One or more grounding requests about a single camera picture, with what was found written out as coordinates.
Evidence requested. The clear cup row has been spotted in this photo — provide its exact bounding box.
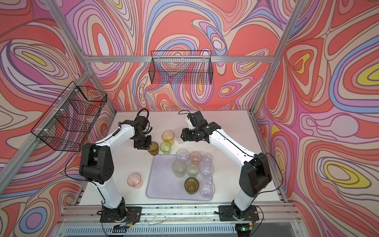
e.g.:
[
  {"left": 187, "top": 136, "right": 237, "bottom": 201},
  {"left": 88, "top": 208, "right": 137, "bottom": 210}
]
[
  {"left": 176, "top": 149, "right": 190, "bottom": 162},
  {"left": 174, "top": 128, "right": 185, "bottom": 144}
]

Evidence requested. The clear cup front row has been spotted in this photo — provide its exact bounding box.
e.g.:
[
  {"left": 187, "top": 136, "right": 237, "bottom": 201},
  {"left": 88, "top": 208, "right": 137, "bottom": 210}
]
[{"left": 176, "top": 149, "right": 190, "bottom": 162}]

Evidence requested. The pale green textured cup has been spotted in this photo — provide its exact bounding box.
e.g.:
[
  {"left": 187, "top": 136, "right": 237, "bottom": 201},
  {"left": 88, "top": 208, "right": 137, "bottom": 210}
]
[{"left": 186, "top": 164, "right": 199, "bottom": 178}]

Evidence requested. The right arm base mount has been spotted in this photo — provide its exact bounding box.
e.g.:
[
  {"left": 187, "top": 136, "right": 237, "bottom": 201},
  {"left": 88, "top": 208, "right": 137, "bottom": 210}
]
[{"left": 216, "top": 205, "right": 260, "bottom": 223}]

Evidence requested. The black wire basket back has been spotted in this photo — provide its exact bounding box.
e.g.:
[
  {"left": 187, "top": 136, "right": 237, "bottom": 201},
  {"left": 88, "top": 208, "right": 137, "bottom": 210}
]
[{"left": 149, "top": 49, "right": 213, "bottom": 85}]

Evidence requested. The pale yellow textured cup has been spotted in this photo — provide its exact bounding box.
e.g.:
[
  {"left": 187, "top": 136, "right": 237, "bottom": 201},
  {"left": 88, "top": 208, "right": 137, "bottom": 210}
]
[{"left": 172, "top": 160, "right": 187, "bottom": 178}]

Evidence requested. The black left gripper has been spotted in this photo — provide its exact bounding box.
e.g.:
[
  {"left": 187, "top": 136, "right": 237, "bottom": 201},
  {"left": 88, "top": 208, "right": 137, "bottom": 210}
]
[{"left": 133, "top": 133, "right": 153, "bottom": 150}]

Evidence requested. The lavender tray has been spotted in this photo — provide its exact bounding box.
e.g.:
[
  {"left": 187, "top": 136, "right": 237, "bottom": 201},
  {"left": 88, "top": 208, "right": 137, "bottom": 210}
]
[{"left": 146, "top": 154, "right": 213, "bottom": 201}]

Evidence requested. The brown olive textured cup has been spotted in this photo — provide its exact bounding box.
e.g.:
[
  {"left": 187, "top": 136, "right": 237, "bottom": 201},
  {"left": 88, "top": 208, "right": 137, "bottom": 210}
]
[{"left": 184, "top": 177, "right": 199, "bottom": 195}]

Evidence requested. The clear cup back row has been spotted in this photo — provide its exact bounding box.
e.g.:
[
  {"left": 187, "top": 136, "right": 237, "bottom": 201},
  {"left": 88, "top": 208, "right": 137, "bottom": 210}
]
[{"left": 174, "top": 128, "right": 185, "bottom": 144}]

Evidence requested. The small clear cup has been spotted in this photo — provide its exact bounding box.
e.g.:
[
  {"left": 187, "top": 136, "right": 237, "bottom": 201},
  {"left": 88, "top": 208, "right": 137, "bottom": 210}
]
[{"left": 202, "top": 153, "right": 213, "bottom": 163}]

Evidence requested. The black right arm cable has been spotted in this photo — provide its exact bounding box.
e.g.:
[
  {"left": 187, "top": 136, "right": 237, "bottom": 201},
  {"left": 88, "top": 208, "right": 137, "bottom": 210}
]
[{"left": 177, "top": 110, "right": 284, "bottom": 229}]

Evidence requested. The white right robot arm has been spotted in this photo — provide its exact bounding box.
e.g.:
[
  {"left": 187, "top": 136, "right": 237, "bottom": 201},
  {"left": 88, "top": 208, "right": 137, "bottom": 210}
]
[{"left": 181, "top": 111, "right": 272, "bottom": 212}]

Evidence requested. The pink cup back row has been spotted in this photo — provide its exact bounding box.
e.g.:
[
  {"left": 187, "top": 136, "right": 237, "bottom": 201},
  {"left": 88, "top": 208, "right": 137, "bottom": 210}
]
[{"left": 189, "top": 152, "right": 202, "bottom": 165}]

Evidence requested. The pink cup near tray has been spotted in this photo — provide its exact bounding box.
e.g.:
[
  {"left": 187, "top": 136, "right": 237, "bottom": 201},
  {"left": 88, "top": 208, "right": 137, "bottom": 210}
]
[{"left": 127, "top": 173, "right": 143, "bottom": 189}]

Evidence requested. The large clear cup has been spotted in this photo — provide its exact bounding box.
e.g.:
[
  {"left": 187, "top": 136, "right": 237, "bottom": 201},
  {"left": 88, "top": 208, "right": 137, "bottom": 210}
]
[{"left": 199, "top": 182, "right": 216, "bottom": 198}]

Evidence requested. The black wire basket left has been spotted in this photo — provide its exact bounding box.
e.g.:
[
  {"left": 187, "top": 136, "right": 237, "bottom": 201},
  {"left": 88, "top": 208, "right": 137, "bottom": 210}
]
[{"left": 31, "top": 82, "right": 108, "bottom": 152}]

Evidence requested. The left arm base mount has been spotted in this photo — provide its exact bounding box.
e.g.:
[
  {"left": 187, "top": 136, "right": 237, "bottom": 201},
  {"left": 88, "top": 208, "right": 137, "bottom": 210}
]
[{"left": 97, "top": 206, "right": 142, "bottom": 224}]

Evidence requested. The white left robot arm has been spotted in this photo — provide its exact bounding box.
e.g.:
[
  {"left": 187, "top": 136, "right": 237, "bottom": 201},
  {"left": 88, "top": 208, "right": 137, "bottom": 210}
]
[{"left": 79, "top": 114, "right": 152, "bottom": 219}]

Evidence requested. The amber yellow cup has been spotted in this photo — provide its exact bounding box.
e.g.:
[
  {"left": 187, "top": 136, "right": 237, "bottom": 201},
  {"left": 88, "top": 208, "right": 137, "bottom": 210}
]
[{"left": 162, "top": 130, "right": 175, "bottom": 145}]

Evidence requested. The black wire basket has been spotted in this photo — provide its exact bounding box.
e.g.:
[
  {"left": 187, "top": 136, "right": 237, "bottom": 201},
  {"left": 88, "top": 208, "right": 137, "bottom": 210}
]
[
  {"left": 149, "top": 49, "right": 213, "bottom": 85},
  {"left": 31, "top": 82, "right": 108, "bottom": 152}
]

